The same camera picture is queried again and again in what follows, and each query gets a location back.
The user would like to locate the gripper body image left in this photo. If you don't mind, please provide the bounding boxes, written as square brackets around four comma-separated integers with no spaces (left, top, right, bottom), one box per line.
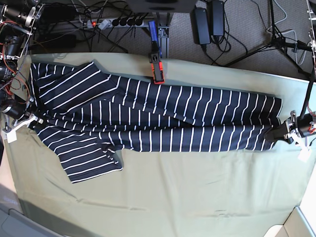
[0,98,44,131]

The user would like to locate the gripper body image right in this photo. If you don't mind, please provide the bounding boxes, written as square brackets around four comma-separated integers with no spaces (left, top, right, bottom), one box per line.
[281,110,316,146]

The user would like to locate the navy white striped T-shirt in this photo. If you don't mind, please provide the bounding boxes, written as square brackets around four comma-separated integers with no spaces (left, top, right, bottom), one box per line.
[29,62,282,183]

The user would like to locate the black tripod stand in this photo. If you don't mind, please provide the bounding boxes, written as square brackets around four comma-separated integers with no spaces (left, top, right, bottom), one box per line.
[224,0,316,119]

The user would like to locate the grey power strip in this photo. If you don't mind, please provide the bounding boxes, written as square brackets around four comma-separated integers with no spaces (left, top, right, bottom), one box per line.
[84,17,148,31]

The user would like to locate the light green table cloth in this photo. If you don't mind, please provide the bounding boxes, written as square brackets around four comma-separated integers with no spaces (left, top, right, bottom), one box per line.
[0,51,316,237]

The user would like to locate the black power adapter left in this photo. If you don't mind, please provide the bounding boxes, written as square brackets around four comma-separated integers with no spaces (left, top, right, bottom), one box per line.
[191,7,210,45]

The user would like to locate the black power adapter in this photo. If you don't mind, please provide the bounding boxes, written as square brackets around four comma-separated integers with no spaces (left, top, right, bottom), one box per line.
[209,0,225,44]
[191,7,210,45]

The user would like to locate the blue orange centre clamp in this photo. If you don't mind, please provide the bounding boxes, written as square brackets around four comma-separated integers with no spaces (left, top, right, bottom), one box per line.
[148,21,165,84]

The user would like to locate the black power adapter right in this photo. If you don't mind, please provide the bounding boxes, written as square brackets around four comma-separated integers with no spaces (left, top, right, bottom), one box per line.
[209,0,225,44]

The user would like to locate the black box under table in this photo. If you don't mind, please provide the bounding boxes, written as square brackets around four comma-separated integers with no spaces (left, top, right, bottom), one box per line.
[126,0,197,13]

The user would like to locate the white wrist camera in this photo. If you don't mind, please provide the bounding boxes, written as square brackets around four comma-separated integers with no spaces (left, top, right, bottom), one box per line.
[1,129,17,144]
[297,143,312,162]

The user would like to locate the aluminium profile post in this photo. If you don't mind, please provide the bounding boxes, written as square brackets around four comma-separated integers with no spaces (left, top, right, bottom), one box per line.
[153,12,174,58]

